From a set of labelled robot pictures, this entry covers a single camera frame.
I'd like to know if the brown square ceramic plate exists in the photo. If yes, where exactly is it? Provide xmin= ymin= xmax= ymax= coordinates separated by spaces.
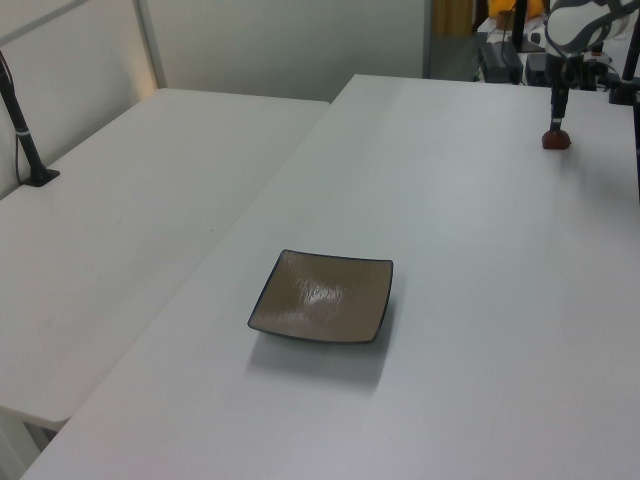
xmin=246 ymin=248 xmax=395 ymax=346

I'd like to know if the yellow object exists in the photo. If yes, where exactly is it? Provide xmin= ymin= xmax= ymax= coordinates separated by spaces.
xmin=487 ymin=0 xmax=545 ymax=20

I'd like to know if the small black electronics box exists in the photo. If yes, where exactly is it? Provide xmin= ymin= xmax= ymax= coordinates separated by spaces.
xmin=525 ymin=52 xmax=552 ymax=85

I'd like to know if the black camera stand with base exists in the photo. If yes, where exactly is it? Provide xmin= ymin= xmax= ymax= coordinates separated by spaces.
xmin=0 ymin=48 xmax=62 ymax=189

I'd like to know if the mustard yellow panel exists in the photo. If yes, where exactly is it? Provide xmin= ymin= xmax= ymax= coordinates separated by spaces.
xmin=432 ymin=0 xmax=475 ymax=37

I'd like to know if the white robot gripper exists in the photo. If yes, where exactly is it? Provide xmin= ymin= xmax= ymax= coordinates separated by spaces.
xmin=544 ymin=0 xmax=604 ymax=134

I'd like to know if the small round reddish-brown food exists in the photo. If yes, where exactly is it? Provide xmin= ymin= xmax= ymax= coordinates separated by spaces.
xmin=540 ymin=128 xmax=573 ymax=151

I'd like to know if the black monitor stand pole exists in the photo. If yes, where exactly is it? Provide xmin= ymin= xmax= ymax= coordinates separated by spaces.
xmin=508 ymin=0 xmax=539 ymax=53

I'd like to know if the grey metal partition post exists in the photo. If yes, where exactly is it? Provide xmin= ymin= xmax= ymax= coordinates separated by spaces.
xmin=133 ymin=0 xmax=168 ymax=92

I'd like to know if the dark grey equipment box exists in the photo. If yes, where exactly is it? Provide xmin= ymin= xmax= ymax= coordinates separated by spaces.
xmin=477 ymin=41 xmax=524 ymax=85

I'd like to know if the black clamp pole stand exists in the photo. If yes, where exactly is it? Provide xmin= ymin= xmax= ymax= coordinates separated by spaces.
xmin=606 ymin=27 xmax=640 ymax=107

